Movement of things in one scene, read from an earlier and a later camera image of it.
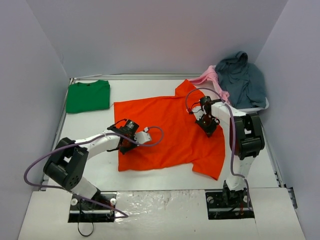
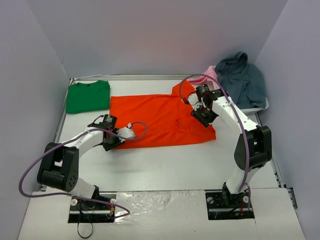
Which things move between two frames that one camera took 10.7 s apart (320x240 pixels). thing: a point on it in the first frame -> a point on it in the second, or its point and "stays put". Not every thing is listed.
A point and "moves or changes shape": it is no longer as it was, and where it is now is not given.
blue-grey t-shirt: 243,82 stays put
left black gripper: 125,147 -> 113,144
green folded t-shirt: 85,97 stays put
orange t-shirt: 177,142 moves or changes shape
